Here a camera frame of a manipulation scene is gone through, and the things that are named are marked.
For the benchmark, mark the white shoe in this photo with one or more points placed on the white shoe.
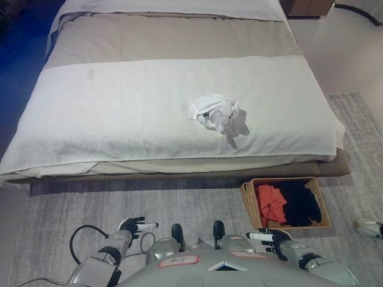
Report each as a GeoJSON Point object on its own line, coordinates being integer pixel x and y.
{"type": "Point", "coordinates": [369, 227]}

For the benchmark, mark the bed with white blanket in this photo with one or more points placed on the bed with white blanket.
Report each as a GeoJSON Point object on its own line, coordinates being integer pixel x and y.
{"type": "Point", "coordinates": [119, 113]}

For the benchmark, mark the dark curved chair base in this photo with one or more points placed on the dark curved chair base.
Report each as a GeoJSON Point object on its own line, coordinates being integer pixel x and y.
{"type": "Point", "coordinates": [359, 10]}

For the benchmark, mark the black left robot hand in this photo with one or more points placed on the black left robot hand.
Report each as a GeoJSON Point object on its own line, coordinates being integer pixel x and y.
{"type": "Point", "coordinates": [131, 224]}

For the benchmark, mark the silver robot leg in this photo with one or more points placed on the silver robot leg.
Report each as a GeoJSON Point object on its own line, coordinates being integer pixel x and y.
{"type": "Point", "coordinates": [230, 240]}
{"type": "Point", "coordinates": [166, 246]}

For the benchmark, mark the beige bed base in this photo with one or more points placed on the beige bed base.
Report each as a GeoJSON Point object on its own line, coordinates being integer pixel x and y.
{"type": "Point", "coordinates": [179, 173]}

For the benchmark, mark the grey rug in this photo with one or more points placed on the grey rug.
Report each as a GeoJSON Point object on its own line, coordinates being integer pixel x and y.
{"type": "Point", "coordinates": [89, 209]}

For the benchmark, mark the silver right robot leg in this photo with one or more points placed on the silver right robot leg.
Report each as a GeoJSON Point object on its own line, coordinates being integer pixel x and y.
{"type": "Point", "coordinates": [230, 240]}

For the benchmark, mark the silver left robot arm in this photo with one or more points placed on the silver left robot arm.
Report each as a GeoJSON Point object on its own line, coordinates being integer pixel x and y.
{"type": "Point", "coordinates": [95, 264]}

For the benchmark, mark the white garment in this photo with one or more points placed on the white garment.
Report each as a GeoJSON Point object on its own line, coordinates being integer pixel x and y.
{"type": "Point", "coordinates": [211, 110]}

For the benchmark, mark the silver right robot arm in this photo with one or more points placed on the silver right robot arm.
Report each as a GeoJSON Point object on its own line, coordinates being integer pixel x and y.
{"type": "Point", "coordinates": [305, 258]}

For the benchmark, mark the blank red-bordered sticker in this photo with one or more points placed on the blank red-bordered sticker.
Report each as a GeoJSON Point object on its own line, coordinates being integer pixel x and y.
{"type": "Point", "coordinates": [248, 255]}

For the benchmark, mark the orange garment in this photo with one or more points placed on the orange garment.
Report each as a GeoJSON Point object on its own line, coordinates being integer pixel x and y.
{"type": "Point", "coordinates": [269, 203]}

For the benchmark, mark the woven wicker laundry basket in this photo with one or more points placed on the woven wicker laundry basket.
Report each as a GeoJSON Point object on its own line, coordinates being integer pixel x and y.
{"type": "Point", "coordinates": [249, 203]}

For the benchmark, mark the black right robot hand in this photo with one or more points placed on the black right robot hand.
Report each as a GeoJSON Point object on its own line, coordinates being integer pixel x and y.
{"type": "Point", "coordinates": [275, 237]}

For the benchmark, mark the beige duvet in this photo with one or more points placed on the beige duvet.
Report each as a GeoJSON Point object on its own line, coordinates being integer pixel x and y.
{"type": "Point", "coordinates": [167, 36]}

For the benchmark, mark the black garment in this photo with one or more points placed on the black garment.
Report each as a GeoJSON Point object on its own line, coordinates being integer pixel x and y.
{"type": "Point", "coordinates": [299, 203]}

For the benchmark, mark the silver left robot leg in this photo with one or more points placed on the silver left robot leg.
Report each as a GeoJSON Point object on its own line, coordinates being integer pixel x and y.
{"type": "Point", "coordinates": [166, 246]}

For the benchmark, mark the silver robot torso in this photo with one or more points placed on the silver robot torso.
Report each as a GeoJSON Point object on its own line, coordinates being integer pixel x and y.
{"type": "Point", "coordinates": [227, 273]}

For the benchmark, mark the brown wooden nightstand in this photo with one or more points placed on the brown wooden nightstand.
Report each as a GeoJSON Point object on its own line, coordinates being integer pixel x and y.
{"type": "Point", "coordinates": [308, 7]}

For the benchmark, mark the handwritten red-bordered sticker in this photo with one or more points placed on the handwritten red-bordered sticker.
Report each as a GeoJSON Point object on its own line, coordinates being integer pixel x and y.
{"type": "Point", "coordinates": [179, 260]}

